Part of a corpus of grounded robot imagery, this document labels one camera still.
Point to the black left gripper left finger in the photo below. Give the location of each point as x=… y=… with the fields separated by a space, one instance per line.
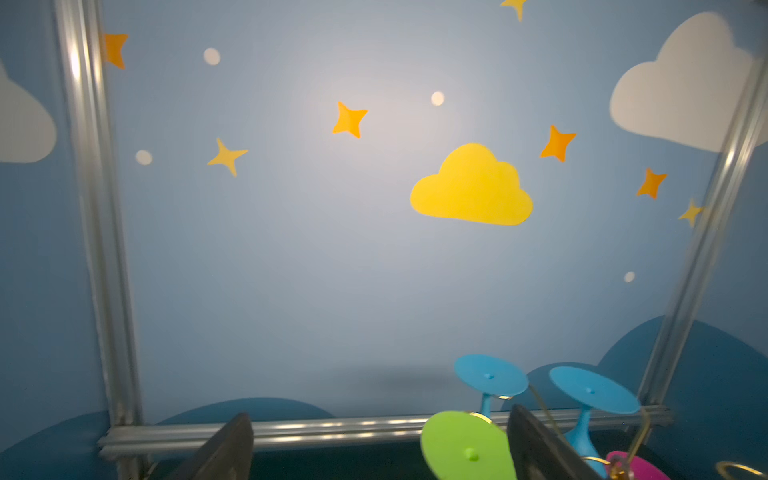
x=227 y=455

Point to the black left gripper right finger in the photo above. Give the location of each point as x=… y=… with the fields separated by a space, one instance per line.
x=537 y=453

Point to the green wine glass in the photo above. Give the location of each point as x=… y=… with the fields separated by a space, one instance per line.
x=461 y=445

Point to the pink wine glass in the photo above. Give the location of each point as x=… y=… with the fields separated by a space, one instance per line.
x=628 y=465

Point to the right blue wine glass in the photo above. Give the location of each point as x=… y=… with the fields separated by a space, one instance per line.
x=592 y=391

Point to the blue wine glass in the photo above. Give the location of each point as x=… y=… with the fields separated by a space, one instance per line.
x=592 y=391
x=491 y=376

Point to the left blue wine glass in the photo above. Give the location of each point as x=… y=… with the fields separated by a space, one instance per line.
x=491 y=376

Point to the gold wire glass rack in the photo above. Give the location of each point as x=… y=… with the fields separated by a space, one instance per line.
x=609 y=438

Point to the horizontal aluminium back rail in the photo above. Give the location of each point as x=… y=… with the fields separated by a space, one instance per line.
x=132 y=441

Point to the right aluminium corner post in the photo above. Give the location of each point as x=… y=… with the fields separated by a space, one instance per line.
x=728 y=175

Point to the aluminium corner post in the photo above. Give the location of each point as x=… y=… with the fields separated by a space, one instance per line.
x=728 y=175
x=81 y=38

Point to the left aluminium corner post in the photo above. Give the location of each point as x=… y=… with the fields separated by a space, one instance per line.
x=81 y=38

